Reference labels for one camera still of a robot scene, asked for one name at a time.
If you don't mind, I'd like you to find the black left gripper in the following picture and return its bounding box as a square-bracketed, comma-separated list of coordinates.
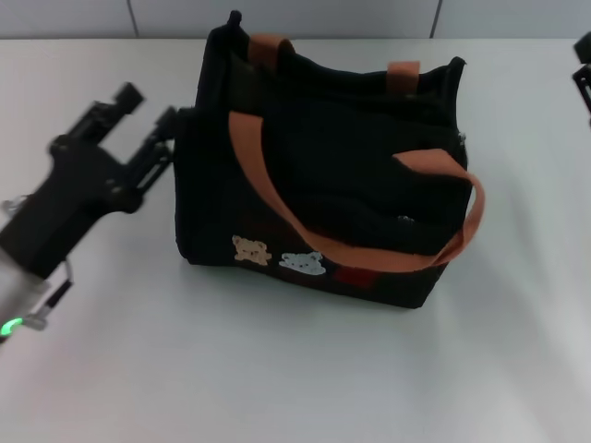
[0, 80, 180, 281]

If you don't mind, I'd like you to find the left gripper connector cable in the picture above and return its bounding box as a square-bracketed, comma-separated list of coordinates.
[20, 257, 76, 331]

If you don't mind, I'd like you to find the black bag with orange straps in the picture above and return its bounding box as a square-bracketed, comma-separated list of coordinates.
[174, 9, 487, 313]

